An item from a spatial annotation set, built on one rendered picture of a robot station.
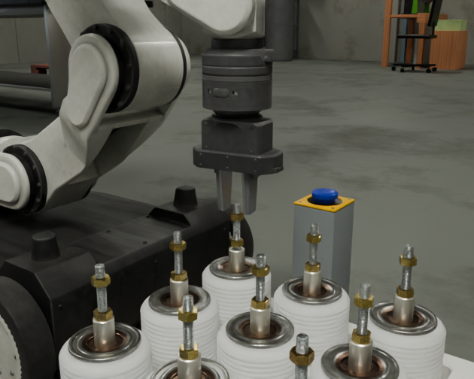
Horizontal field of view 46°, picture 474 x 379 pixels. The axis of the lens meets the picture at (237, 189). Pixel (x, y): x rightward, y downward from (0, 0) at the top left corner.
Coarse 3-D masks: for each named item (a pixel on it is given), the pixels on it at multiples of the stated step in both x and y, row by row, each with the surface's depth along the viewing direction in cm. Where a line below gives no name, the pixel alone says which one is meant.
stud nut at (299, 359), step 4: (292, 348) 44; (308, 348) 44; (292, 352) 44; (308, 352) 44; (312, 352) 44; (292, 356) 44; (296, 356) 43; (300, 356) 43; (304, 356) 43; (308, 356) 43; (312, 356) 44; (292, 360) 44; (296, 360) 43; (300, 360) 43; (304, 360) 43; (308, 360) 43; (312, 360) 44; (296, 364) 43; (300, 364) 43; (304, 364) 43; (308, 364) 43
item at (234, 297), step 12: (204, 276) 77; (204, 288) 77; (216, 288) 75; (228, 288) 74; (240, 288) 74; (252, 288) 74; (228, 300) 74; (240, 300) 74; (228, 312) 75; (240, 312) 75
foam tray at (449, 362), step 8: (272, 304) 83; (352, 328) 76; (448, 360) 69; (456, 360) 69; (464, 360) 69; (448, 368) 68; (456, 368) 67; (464, 368) 67; (472, 368) 67; (448, 376) 66; (456, 376) 66; (464, 376) 66; (472, 376) 66
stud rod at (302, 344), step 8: (296, 336) 44; (304, 336) 44; (296, 344) 44; (304, 344) 43; (296, 352) 44; (304, 352) 44; (296, 368) 44; (304, 368) 44; (296, 376) 44; (304, 376) 44
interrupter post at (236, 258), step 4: (232, 248) 77; (240, 248) 77; (244, 248) 77; (232, 252) 76; (236, 252) 76; (240, 252) 76; (244, 252) 77; (232, 256) 76; (236, 256) 76; (240, 256) 76; (244, 256) 77; (232, 260) 77; (236, 260) 76; (240, 260) 77; (244, 260) 77; (232, 264) 77; (236, 264) 77; (240, 264) 77; (244, 264) 77; (232, 268) 77; (236, 268) 77; (240, 268) 77; (244, 268) 78
